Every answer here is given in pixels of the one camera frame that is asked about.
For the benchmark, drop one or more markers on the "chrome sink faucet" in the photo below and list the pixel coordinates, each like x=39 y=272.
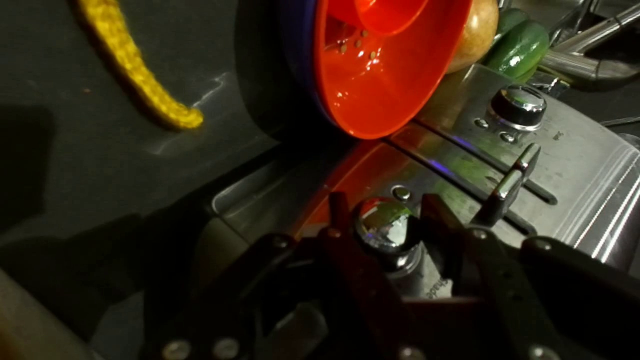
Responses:
x=592 y=47

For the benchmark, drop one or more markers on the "silver toaster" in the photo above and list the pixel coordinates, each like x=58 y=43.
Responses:
x=466 y=172

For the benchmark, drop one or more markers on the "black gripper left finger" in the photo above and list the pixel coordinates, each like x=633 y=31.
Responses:
x=352 y=280

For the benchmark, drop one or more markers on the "yellow knitted cloth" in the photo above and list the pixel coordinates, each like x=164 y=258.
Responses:
x=133 y=66

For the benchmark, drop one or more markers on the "yellow apple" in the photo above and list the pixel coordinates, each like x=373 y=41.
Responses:
x=474 y=33

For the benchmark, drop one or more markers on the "green plastic bowl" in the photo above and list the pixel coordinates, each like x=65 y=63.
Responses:
x=521 y=47

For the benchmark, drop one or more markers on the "chrome toaster knob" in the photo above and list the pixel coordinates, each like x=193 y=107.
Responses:
x=518 y=107
x=384 y=223

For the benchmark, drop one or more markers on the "red plastic bowl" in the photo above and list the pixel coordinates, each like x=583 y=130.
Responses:
x=386 y=87

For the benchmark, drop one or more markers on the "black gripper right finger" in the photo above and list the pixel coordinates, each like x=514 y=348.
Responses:
x=506 y=293

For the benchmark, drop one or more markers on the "blue plastic bowl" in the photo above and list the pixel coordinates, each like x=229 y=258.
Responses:
x=301 y=61

